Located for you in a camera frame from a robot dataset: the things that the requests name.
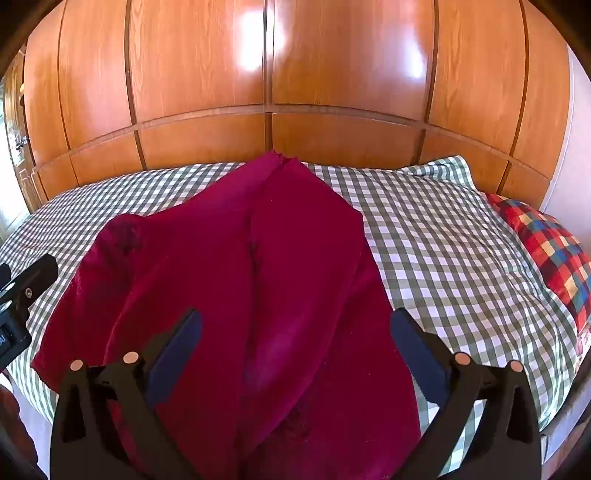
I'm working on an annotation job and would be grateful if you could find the colourful striped cloth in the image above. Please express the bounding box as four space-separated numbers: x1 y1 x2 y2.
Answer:
485 193 591 334

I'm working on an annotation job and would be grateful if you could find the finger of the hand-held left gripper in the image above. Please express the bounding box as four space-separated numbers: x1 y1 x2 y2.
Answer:
0 254 59 315

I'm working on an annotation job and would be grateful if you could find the wooden wardrobe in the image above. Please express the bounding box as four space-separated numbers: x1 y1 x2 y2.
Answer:
23 0 574 209

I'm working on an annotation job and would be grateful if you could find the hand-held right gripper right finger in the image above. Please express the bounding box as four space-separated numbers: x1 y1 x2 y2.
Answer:
389 308 542 480

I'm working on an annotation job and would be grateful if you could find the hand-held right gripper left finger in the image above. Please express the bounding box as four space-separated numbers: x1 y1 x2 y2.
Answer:
50 308 204 480

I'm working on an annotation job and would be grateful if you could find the wooden bed frame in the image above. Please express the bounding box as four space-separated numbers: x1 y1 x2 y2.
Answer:
539 381 588 464

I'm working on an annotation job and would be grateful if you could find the dark red garment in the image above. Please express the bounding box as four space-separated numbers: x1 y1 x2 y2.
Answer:
30 152 422 480

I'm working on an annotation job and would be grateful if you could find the wooden door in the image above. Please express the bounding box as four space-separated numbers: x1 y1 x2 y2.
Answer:
0 54 34 232

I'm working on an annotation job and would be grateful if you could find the green checked bed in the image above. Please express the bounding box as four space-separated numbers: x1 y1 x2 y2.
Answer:
0 155 580 480

